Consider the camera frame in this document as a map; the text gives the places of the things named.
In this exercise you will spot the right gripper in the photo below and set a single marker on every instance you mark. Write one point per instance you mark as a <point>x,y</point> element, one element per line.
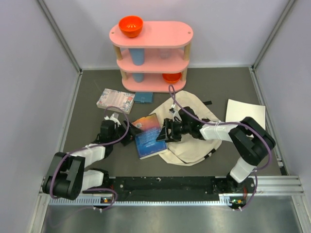
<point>164,135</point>

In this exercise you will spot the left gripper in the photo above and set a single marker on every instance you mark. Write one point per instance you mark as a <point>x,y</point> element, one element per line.
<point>131,135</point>

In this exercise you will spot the blue paperback book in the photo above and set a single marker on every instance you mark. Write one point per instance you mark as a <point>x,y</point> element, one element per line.
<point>146,143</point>

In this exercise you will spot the cream canvas backpack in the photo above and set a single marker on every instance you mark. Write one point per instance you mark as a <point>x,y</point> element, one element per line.
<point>190,151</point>

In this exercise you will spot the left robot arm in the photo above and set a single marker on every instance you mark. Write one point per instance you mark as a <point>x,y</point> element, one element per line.
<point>66,176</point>

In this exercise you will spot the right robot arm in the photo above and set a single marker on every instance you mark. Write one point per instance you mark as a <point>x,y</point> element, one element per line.
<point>251,141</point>

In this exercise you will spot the small teal notebook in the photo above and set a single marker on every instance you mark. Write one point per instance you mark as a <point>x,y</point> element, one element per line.
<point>143,97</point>

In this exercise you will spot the floral cover book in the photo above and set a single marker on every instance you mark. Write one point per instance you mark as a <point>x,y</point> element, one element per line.
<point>118,100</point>

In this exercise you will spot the blue cup bottom shelf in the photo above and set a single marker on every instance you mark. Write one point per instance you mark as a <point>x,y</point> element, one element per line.
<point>138,77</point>

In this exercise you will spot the blue cup shelf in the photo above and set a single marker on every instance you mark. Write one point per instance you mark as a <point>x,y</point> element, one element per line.
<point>137,56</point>
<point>138,77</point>

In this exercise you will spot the orange bowl bottom shelf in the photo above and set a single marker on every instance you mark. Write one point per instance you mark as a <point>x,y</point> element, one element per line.
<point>171,77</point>

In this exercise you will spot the pink three-tier shelf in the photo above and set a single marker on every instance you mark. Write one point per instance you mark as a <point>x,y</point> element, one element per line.
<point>173,35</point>

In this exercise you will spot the white square board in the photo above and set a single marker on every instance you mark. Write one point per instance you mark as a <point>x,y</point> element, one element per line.
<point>237,111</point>

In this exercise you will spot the blue cup middle shelf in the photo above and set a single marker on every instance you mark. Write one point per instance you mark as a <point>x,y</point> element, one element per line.
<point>137,56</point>

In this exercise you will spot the clear glass cup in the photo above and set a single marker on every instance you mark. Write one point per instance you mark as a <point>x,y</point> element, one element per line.
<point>164,53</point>

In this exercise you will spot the orange bowl on shelf top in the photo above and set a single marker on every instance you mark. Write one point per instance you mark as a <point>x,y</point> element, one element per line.
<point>131,26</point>

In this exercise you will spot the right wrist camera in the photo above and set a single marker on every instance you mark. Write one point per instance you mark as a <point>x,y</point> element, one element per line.
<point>173,109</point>

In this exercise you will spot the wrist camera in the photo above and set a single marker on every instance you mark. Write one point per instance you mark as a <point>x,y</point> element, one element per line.
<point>173,109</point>
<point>114,118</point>

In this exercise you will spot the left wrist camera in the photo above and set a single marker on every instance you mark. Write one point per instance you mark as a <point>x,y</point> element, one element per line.
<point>114,118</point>

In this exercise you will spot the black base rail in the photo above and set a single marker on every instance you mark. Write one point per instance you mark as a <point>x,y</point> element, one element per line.
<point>124,185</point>

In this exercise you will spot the grey cable duct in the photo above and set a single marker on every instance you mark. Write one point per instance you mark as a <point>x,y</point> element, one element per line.
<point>90,200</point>

